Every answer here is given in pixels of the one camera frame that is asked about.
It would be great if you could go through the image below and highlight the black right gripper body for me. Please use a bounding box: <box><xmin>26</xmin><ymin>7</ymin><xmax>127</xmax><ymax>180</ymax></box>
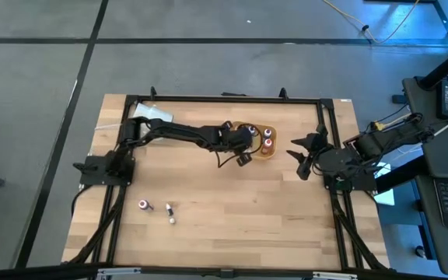
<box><xmin>296</xmin><ymin>124</ymin><xmax>359</xmax><ymax>181</ymax></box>

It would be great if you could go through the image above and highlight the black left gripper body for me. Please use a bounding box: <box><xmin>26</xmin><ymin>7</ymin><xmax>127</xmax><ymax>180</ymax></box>
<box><xmin>209</xmin><ymin>121</ymin><xmax>254</xmax><ymax>154</ymax></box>

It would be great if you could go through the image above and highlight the white paper sheet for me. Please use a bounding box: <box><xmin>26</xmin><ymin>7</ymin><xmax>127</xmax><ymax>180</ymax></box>
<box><xmin>370</xmin><ymin>162</ymin><xmax>397</xmax><ymax>207</ymax></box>

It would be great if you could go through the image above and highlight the black desk bar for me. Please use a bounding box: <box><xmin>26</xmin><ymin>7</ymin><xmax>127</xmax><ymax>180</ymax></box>
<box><xmin>375</xmin><ymin>157</ymin><xmax>420</xmax><ymax>194</ymax></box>

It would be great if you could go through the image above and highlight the black crossbar with silver brackets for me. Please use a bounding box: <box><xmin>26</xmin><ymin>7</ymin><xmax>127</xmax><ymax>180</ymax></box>
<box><xmin>0</xmin><ymin>263</ymin><xmax>448</xmax><ymax>280</ymax></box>

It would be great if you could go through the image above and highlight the black diagonal pole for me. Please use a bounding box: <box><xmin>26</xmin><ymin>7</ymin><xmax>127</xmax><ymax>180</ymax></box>
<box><xmin>417</xmin><ymin>45</ymin><xmax>448</xmax><ymax>91</ymax></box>

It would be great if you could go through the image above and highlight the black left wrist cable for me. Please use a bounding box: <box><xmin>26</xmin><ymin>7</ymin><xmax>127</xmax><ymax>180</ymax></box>
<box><xmin>214</xmin><ymin>124</ymin><xmax>264</xmax><ymax>169</ymax></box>

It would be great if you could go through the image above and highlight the black aluminium table frame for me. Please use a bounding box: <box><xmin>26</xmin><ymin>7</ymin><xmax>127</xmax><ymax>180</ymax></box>
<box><xmin>62</xmin><ymin>87</ymin><xmax>390</xmax><ymax>271</ymax></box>

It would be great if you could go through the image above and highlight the yellow floor cable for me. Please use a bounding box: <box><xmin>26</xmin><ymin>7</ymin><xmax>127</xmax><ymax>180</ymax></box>
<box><xmin>322</xmin><ymin>0</ymin><xmax>422</xmax><ymax>44</ymax></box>

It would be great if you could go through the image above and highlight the white lamp cable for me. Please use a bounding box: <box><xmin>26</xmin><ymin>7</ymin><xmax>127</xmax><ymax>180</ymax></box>
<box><xmin>93</xmin><ymin>121</ymin><xmax>126</xmax><ymax>131</ymax></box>

